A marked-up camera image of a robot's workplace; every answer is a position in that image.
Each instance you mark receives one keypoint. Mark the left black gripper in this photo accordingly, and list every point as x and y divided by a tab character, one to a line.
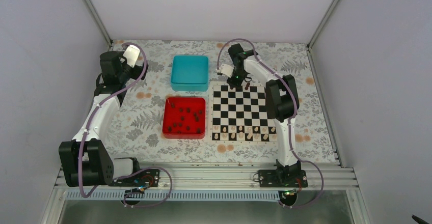
136	74

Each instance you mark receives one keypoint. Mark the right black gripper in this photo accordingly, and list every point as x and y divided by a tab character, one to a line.
235	84

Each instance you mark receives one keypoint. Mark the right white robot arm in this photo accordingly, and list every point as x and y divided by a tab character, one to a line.
281	101

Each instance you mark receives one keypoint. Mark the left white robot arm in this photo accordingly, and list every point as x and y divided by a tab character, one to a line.
84	159

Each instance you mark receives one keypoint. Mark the black white chessboard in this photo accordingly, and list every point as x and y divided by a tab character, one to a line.
237	116

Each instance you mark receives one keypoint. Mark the teal plastic box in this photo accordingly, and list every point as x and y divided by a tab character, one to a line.
190	73

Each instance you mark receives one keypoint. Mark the floral patterned table mat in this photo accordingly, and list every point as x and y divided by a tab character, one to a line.
136	130

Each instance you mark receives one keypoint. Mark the red plastic tray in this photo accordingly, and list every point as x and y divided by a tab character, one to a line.
184	118

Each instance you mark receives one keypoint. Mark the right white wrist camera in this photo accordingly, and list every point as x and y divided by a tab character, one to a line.
225	70

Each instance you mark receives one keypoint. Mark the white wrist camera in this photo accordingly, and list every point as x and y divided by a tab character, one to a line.
225	70
131	55

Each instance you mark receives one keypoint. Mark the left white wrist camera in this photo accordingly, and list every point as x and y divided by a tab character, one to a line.
131	55

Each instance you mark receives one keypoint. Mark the aluminium corner post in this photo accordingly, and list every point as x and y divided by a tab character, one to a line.
93	12

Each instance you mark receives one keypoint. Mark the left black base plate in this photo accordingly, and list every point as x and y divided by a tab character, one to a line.
147	178

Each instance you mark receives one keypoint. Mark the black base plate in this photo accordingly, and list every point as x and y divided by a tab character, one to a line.
147	178
271	179

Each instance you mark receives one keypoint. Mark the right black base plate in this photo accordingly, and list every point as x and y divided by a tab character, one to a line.
271	179

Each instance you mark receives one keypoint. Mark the aluminium mounting rail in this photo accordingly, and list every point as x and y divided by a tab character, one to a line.
238	176

